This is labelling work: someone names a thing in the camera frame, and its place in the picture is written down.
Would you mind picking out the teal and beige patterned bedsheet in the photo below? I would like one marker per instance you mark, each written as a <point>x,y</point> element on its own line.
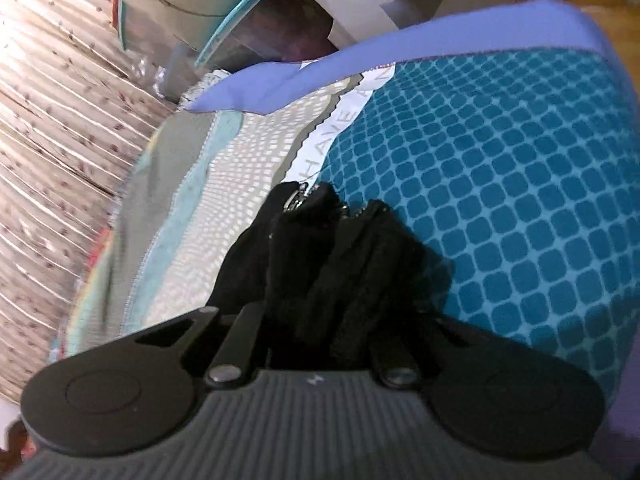
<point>500,175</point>

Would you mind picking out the clear plastic container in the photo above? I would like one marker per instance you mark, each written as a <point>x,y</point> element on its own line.
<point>160,60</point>

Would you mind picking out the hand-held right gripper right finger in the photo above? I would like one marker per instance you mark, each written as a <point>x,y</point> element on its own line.
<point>396,360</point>

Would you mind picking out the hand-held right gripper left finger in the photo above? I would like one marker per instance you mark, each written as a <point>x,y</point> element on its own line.
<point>244,332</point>

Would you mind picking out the beige leaf-print curtain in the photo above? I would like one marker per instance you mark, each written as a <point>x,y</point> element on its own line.
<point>55,150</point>

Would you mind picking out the black pants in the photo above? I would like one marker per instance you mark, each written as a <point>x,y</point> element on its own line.
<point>340,270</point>

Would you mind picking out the teal hoop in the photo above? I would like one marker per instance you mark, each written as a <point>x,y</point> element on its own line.
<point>227,25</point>

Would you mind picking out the periwinkle blue cloth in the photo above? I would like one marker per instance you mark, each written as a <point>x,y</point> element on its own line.
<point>450,40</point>

